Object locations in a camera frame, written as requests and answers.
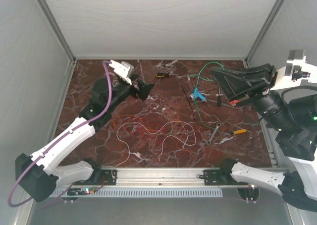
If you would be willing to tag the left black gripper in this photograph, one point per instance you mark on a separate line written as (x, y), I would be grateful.
(144, 91)

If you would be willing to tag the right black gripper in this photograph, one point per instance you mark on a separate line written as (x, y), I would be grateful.
(239, 83)

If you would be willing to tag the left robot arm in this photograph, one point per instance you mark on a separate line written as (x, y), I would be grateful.
(93, 117)

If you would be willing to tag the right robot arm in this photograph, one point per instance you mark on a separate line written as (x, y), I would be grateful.
(296, 126)

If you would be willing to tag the black zip tie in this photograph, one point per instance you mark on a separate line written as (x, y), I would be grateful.
(189, 103)

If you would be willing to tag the yellow black screwdriver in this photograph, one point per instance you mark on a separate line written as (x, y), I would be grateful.
(163, 75)

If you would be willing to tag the blue plastic tool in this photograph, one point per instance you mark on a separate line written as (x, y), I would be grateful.
(197, 95)

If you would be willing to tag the silver wrench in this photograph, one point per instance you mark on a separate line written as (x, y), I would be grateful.
(214, 132)

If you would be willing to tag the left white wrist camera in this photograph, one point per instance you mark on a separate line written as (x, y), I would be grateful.
(123, 70)

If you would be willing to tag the black handle screwdriver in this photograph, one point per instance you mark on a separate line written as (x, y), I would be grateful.
(219, 98)

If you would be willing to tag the orange handle tool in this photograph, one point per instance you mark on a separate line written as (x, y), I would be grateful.
(236, 132)

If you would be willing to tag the aluminium front rail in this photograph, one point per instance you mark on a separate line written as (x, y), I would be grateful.
(158, 176)

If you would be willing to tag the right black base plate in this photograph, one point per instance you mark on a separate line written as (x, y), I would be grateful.
(215, 177)

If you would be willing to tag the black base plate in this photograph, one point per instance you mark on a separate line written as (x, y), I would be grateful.
(215, 177)
(106, 177)

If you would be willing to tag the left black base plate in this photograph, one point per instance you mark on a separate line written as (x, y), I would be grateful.
(106, 177)

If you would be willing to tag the slotted grey cable duct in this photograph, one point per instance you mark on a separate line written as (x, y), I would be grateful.
(108, 192)

